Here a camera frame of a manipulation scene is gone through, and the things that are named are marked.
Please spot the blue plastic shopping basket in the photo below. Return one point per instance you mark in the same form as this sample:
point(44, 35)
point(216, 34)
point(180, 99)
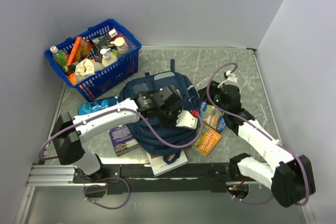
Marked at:
point(106, 79)

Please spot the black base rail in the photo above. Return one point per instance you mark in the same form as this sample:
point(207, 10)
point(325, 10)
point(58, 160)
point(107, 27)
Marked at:
point(190, 177)

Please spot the small red white box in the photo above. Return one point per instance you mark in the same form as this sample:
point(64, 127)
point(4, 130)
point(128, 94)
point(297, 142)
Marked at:
point(112, 33)

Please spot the blue paperback book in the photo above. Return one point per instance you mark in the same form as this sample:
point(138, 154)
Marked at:
point(213, 117)

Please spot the beige cap bottle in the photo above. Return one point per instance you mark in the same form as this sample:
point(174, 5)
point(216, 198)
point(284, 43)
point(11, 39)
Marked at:
point(121, 46)

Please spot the beige crumpled bag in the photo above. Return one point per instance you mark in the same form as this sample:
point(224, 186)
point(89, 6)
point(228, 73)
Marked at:
point(86, 68)

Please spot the orange treehouse paperback book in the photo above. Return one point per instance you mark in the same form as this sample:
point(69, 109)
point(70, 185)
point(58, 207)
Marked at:
point(207, 140)

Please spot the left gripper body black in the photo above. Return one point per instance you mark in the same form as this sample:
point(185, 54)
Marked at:
point(168, 117)

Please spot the black green box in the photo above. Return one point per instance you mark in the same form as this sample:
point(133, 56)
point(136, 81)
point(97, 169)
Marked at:
point(101, 42)

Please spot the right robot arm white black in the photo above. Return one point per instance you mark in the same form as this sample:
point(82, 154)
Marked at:
point(288, 176)

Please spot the orange snack box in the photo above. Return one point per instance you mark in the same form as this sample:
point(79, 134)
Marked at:
point(80, 51)

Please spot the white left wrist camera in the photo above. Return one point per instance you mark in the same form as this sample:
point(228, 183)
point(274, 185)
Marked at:
point(186, 120)

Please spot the white pump lotion bottle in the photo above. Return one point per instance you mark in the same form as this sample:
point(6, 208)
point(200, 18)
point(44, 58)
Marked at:
point(108, 57)

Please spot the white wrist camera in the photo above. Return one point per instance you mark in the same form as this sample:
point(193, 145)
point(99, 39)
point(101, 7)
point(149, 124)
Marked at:
point(186, 120)
point(228, 76)

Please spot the blue monster pencil case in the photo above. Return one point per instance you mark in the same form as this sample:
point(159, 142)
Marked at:
point(97, 105)

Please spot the navy blue student backpack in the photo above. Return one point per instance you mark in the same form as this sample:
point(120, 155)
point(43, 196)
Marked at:
point(163, 141)

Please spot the white coffee cover book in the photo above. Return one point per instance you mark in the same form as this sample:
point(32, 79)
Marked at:
point(163, 164)

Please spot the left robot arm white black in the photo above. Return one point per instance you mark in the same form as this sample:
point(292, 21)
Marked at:
point(69, 133)

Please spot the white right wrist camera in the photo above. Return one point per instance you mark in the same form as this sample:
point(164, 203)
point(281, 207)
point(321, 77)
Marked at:
point(228, 76)

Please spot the green soda bottle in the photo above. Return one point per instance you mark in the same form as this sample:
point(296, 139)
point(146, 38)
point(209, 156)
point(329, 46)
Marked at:
point(59, 56)

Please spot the purple paperback book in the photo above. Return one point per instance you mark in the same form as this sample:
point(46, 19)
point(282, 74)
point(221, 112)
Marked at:
point(122, 140)

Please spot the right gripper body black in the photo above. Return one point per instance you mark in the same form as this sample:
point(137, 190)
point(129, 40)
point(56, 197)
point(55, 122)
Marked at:
point(215, 95)

